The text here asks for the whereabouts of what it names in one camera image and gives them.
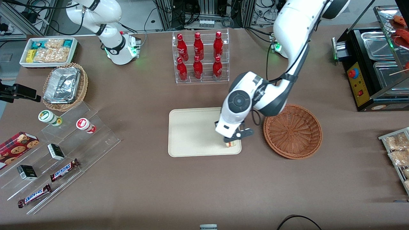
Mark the grey device edge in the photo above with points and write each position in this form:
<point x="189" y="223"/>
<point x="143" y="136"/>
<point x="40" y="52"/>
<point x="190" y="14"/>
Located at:
<point x="208" y="227"/>

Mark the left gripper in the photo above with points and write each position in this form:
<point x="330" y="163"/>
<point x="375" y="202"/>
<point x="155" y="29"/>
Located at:
<point x="216" y="123"/>

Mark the small clear cracker bag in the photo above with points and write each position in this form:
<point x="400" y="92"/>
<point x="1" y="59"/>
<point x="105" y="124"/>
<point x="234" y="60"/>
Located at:
<point x="54" y="43"/>

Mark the white snack bin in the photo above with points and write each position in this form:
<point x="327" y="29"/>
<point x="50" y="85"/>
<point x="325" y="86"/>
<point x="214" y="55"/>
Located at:
<point x="24" y="63"/>

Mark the small black box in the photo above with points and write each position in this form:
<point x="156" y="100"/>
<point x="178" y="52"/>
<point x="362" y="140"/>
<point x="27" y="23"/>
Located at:
<point x="27" y="172"/>
<point x="56" y="151"/>

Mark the brown wicker basket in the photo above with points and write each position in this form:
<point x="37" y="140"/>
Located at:
<point x="294" y="134"/>

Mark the tray of wrapped pastries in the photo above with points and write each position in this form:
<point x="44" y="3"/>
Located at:
<point x="383" y="138"/>

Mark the clear fried snack bag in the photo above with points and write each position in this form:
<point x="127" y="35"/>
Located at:
<point x="406" y="173"/>
<point x="407" y="184"/>
<point x="399" y="157"/>
<point x="396" y="142"/>

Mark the Snickers chocolate bar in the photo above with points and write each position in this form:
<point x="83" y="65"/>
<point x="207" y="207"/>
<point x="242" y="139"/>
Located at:
<point x="64" y="170"/>
<point x="34" y="195"/>

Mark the white power strip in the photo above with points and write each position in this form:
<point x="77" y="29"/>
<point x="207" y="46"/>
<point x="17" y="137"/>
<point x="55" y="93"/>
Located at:
<point x="206" y="23"/>

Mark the clear acrylic stepped shelf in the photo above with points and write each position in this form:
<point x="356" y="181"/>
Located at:
<point x="96" y="143"/>

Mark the red lid cup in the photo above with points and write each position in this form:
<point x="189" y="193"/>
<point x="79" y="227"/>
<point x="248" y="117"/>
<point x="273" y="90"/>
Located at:
<point x="83" y="124"/>

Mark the steel warmer pan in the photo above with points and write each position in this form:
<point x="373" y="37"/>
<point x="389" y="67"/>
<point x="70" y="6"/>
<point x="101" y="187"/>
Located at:
<point x="388" y="76"/>
<point x="377" y="46"/>

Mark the triangular sandwich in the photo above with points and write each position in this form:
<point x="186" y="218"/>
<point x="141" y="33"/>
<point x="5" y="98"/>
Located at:
<point x="231" y="144"/>

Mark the red emergency button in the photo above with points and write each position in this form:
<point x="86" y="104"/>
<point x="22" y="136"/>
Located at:
<point x="352" y="73"/>

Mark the cream plastic tray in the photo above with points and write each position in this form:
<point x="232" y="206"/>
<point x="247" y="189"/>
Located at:
<point x="191" y="134"/>

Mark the aluminium foil tray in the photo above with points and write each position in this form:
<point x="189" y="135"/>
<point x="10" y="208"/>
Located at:
<point x="62" y="84"/>

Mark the red cookie box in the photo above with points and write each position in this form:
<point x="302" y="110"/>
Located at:
<point x="16" y="147"/>

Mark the teal snack packet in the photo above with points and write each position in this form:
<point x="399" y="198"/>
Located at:
<point x="38" y="44"/>
<point x="68" y="43"/>

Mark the aluminium frame structure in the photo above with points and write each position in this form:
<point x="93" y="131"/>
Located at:
<point x="166" y="14"/>

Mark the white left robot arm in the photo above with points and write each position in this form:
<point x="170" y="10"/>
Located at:
<point x="294" y="25"/>

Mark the clear acrylic bottle rack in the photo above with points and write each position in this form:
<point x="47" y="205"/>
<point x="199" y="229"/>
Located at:
<point x="223" y="80"/>

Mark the yellow snack packet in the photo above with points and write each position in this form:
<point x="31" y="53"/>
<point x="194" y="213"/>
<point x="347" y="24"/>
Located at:
<point x="30" y="56"/>

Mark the green lid cup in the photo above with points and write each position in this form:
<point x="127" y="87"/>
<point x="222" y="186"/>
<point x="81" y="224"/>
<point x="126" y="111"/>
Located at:
<point x="47" y="116"/>

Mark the black food warmer machine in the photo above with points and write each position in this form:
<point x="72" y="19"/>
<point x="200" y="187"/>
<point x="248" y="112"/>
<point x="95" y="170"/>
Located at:
<point x="354" y="48"/>

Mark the large clear cracker bag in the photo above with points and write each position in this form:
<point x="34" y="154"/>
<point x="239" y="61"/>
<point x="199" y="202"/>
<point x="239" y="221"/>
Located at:
<point x="52" y="55"/>

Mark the light wicker basket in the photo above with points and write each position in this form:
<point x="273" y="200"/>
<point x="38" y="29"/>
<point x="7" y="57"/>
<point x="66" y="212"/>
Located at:
<point x="83" y="86"/>

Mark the red cola bottle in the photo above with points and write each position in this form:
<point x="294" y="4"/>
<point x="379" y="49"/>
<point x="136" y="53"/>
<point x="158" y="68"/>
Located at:
<point x="217" y="69"/>
<point x="218" y="46"/>
<point x="182" y="72"/>
<point x="182" y="49"/>
<point x="197" y="70"/>
<point x="198" y="48"/>

